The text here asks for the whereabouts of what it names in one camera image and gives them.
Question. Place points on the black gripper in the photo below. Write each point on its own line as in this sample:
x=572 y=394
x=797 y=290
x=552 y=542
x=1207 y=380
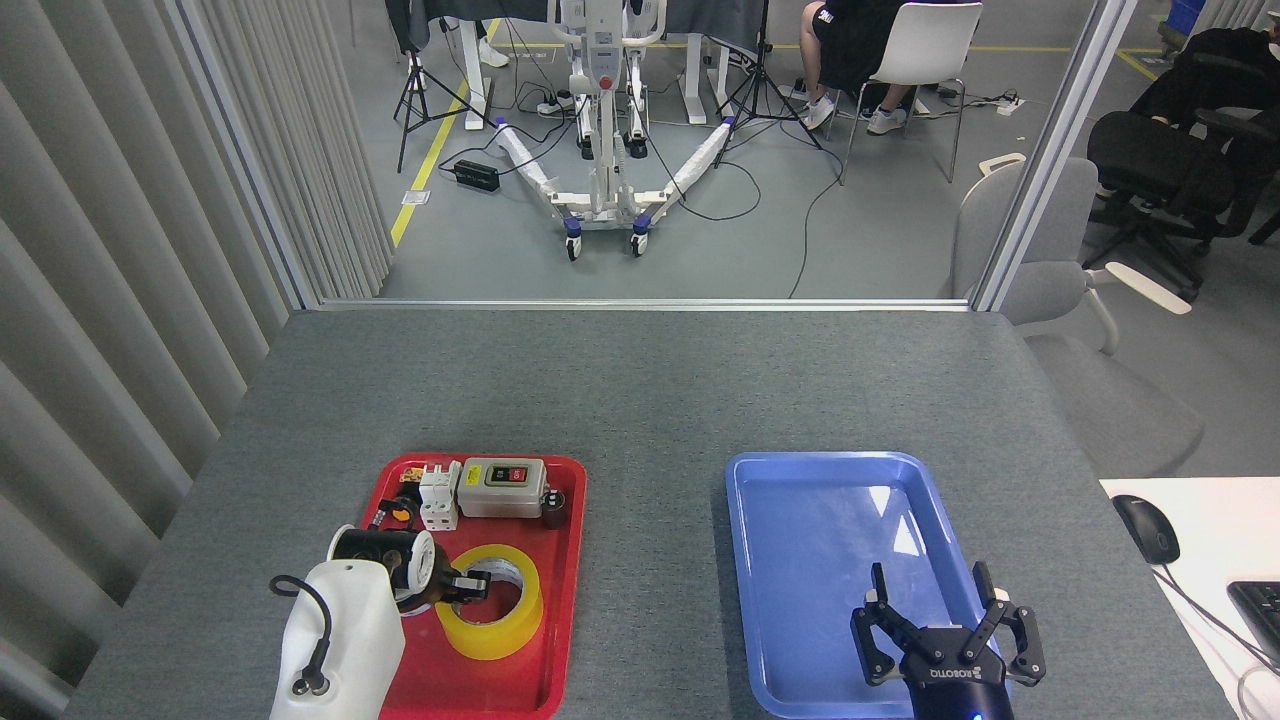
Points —
x=955 y=690
x=435 y=595

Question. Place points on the yellow tape roll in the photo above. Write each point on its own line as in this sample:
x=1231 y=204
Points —
x=500 y=640

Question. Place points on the red plastic tray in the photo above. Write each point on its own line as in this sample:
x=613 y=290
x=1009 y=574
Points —
x=560 y=600

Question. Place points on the white terminal block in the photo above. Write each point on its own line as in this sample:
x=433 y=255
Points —
x=438 y=505

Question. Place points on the yellow push button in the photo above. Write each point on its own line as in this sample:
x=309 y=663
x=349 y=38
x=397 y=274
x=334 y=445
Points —
x=402 y=513

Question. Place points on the small orange black component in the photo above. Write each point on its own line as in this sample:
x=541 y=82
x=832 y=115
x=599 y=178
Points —
x=411 y=474

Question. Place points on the blue plastic tray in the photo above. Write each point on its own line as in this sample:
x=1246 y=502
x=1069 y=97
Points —
x=810 y=580

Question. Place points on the black computer mouse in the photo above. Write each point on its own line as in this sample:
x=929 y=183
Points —
x=1147 y=528

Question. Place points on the grey office chair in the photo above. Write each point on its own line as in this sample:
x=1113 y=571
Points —
x=1100 y=400

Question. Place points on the black keyboard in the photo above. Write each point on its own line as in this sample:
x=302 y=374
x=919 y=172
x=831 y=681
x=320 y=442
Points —
x=1262 y=615

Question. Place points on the white floor label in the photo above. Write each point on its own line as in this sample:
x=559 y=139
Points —
x=416 y=198

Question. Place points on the black power adapter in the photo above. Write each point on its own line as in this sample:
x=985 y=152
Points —
x=476 y=176

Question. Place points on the white wheeled stand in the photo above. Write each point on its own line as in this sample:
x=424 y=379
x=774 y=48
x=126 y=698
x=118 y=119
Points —
x=603 y=170

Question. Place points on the white power strip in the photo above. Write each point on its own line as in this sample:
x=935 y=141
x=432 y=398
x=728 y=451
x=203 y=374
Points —
x=555 y=105
x=1010 y=104

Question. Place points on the black tripod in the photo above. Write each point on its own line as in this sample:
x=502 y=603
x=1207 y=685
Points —
x=762 y=80
x=415 y=95

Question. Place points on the grey pleated curtain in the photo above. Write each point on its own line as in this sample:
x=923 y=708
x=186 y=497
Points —
x=100 y=250

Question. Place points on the black office chair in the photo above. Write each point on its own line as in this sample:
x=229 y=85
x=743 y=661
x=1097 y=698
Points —
x=1160 y=165

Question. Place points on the person's foot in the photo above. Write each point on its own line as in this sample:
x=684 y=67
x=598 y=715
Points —
x=493 y=54

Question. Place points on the white plastic chair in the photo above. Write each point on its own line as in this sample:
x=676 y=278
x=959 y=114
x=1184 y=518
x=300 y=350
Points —
x=930 y=45

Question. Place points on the seated person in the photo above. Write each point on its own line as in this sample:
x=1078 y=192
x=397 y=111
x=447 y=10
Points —
x=1230 y=60
x=850 y=40

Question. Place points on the blue bin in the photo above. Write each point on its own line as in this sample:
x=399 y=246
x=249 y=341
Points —
x=1185 y=18

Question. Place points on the grey push button switch box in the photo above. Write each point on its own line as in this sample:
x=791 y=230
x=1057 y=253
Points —
x=500 y=500

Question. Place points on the dark cylindrical knob switch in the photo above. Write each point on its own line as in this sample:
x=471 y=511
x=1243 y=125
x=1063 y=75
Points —
x=553 y=510

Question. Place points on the silver frame rail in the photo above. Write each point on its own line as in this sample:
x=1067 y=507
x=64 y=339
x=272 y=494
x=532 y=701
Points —
x=640 y=304

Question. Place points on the silver frame post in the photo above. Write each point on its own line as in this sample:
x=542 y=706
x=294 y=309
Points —
x=250 y=160
x=1050 y=150

